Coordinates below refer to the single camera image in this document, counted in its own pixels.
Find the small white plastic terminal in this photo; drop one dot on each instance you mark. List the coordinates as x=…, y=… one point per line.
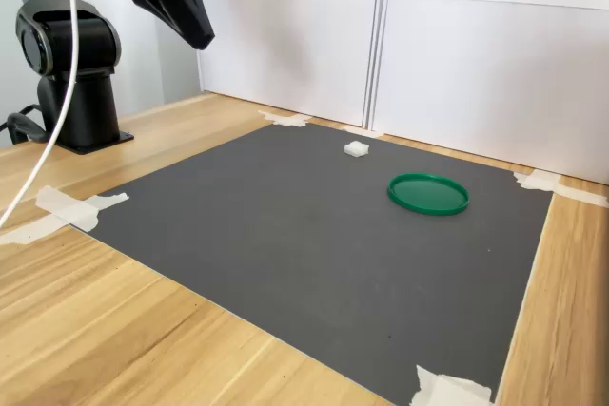
x=357, y=148

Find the round green lid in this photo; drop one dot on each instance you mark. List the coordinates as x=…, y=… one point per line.
x=428, y=194

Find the white partition panel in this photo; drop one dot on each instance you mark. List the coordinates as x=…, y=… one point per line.
x=495, y=73
x=285, y=44

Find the white tape piece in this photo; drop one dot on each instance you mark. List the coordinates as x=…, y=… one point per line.
x=71, y=208
x=547, y=183
x=285, y=118
x=447, y=389

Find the dark grey mat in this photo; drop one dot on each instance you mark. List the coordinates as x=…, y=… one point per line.
x=309, y=244

